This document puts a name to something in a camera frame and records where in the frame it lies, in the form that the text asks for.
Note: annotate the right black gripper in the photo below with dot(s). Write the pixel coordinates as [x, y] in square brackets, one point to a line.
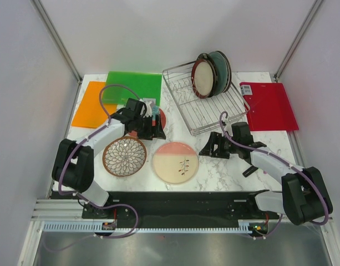
[208, 149]

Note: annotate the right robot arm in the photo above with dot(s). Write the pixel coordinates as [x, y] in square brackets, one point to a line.
[303, 196]

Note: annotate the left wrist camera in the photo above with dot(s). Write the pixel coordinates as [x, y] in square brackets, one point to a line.
[148, 106]

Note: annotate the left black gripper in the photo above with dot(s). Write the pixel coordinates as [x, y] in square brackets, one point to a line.
[152, 132]

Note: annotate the white cable duct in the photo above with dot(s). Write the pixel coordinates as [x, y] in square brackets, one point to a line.
[103, 227]

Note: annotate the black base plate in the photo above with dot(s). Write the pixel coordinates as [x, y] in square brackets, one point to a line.
[178, 209]

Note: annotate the pink beige leaf plate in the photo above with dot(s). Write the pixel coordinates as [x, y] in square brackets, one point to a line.
[175, 163]

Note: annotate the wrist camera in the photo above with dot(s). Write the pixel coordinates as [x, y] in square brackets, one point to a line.
[227, 123]
[148, 106]

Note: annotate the red blue flower plate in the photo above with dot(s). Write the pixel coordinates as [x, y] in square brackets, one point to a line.
[159, 111]

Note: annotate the red plastic folder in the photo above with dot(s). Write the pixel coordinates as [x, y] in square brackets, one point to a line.
[270, 108]

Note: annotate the metal wire dish rack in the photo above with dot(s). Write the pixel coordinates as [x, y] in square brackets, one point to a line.
[202, 115]

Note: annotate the orange plastic folder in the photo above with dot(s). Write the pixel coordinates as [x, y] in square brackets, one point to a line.
[90, 114]

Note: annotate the dark striped plate behind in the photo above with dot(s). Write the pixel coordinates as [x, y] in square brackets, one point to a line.
[229, 78]

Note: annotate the teal green plate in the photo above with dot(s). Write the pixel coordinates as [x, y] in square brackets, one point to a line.
[221, 70]

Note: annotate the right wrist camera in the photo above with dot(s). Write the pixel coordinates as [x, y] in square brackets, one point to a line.
[227, 123]

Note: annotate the black green highlighter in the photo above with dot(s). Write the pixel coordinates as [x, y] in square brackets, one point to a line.
[249, 171]

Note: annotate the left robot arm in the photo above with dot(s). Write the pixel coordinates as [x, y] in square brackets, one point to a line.
[74, 163]

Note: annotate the green plastic folder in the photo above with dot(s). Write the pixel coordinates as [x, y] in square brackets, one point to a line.
[145, 85]

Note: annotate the brown floral pattern plate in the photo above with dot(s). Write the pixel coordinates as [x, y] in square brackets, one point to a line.
[124, 156]

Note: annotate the black gold rimmed plate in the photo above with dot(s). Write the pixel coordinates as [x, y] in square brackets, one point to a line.
[207, 57]

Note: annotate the dark red rimmed beige plate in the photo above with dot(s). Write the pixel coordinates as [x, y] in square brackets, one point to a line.
[202, 78]

